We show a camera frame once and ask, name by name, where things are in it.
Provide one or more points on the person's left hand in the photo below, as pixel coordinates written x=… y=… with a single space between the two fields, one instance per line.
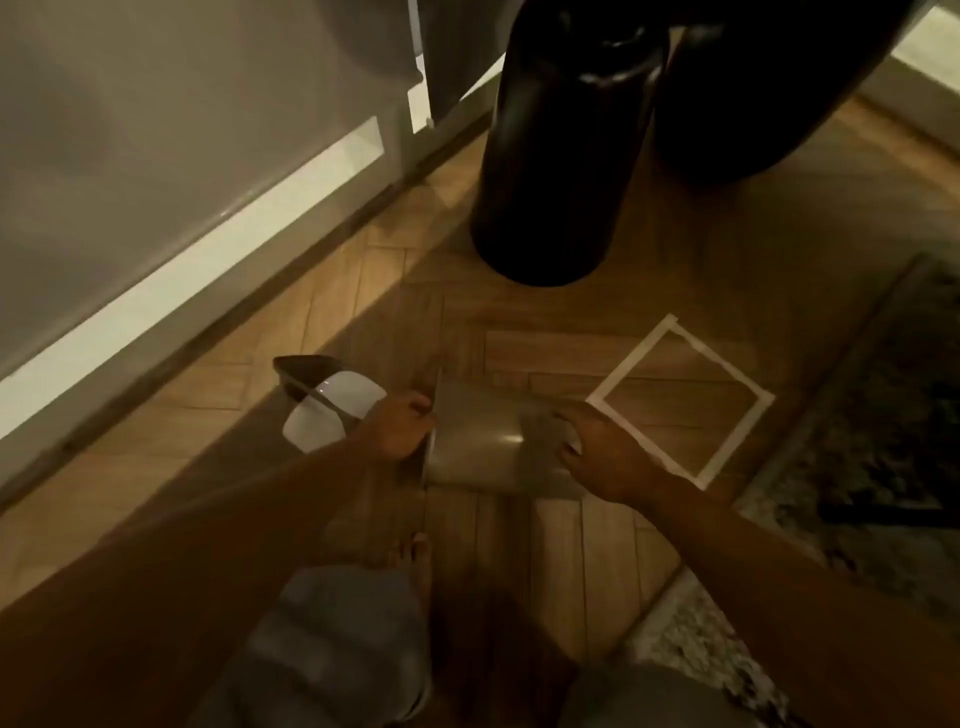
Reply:
x=394 y=435

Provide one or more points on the patterned grey rug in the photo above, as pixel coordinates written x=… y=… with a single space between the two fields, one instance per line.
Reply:
x=862 y=480

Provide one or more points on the person's grey shorts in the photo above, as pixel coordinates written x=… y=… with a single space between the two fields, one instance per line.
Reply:
x=337 y=652

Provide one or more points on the person's left forearm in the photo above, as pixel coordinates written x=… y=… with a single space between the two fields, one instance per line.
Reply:
x=187 y=592

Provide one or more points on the person's bare foot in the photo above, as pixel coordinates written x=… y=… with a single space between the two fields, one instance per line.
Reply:
x=416 y=559

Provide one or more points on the person's left thumb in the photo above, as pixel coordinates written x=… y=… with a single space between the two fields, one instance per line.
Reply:
x=416 y=406

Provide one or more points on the person's right thumb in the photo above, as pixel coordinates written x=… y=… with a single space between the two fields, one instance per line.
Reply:
x=571 y=459

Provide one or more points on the tall black cylinder appliance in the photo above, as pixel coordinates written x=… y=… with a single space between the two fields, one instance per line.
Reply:
x=562 y=142

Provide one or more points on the large black round object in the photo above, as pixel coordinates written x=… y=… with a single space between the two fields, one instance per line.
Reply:
x=765 y=82

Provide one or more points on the person's right forearm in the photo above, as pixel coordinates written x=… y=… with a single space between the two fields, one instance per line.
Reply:
x=810 y=607

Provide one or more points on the person's right hand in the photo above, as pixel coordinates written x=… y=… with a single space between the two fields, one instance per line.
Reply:
x=615 y=457

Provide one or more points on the grey hanging fabric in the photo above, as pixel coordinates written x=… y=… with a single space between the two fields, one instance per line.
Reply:
x=461 y=52

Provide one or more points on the grey cabinet with white base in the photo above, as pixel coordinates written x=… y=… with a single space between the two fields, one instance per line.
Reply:
x=150 y=187

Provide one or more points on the white tape square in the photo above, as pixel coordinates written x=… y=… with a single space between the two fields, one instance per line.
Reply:
x=739 y=379

